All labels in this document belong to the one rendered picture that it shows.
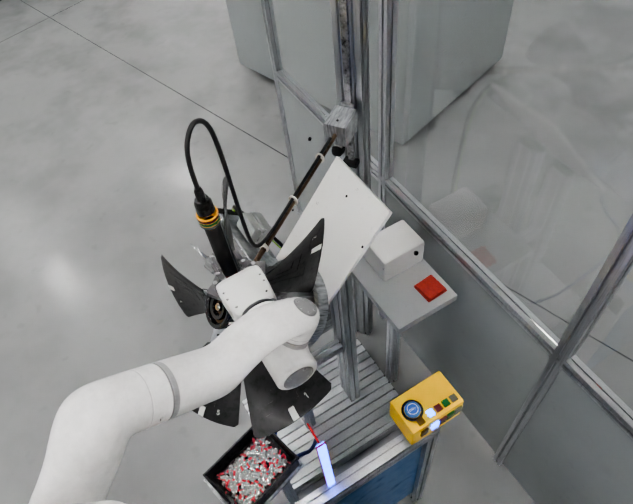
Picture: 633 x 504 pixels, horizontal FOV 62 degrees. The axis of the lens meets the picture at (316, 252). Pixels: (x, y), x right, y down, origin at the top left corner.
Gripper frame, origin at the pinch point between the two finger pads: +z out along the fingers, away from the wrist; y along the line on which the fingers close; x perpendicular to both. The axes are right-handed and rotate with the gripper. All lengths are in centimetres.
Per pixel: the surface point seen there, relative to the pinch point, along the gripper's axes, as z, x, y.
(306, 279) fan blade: -8.7, -7.8, 13.9
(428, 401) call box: -37, -42, 29
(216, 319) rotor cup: 7.4, -28.9, -6.8
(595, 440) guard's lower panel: -64, -69, 70
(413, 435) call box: -41, -43, 21
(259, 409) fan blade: -18.3, -34.0, -8.1
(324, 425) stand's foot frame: 6, -141, 15
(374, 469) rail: -38, -63, 12
